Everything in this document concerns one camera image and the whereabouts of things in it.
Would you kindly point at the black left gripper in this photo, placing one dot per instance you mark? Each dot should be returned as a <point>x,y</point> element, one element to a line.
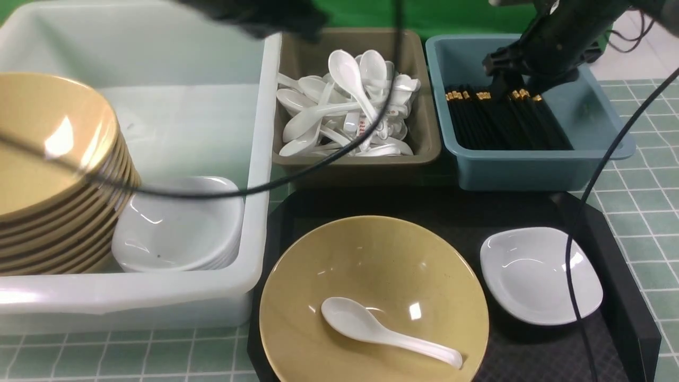
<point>261,19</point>

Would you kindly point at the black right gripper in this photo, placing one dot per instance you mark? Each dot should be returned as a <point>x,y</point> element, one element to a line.
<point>562,36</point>

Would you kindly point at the white square sauce dish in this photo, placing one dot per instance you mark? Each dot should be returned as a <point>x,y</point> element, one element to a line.
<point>526,272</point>

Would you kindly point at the yellow noodle bowl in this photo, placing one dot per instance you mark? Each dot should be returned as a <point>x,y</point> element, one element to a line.
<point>412,282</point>

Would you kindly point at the white ceramic soup spoon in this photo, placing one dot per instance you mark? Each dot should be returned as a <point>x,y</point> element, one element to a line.
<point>353,320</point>

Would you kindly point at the blue-grey chopstick bin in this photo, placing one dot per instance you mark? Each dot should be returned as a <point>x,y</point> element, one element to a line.
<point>585,113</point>

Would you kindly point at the pile of white soup spoons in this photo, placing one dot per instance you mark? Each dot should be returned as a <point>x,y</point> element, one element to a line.
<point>325,117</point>

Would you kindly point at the bundle of black chopsticks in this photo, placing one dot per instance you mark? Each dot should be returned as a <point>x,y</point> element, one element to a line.
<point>518,122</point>

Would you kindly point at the large translucent white plastic bin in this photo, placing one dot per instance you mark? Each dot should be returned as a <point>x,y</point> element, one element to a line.
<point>194,98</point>

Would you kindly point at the green checkered tablecloth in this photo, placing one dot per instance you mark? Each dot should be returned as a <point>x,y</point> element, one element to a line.
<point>638,196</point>

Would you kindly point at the stack of white square dishes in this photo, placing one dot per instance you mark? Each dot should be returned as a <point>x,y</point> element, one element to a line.
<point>166,235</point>

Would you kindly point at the stack of yellow bowls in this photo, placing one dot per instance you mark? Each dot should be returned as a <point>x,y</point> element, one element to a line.
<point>55,221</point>

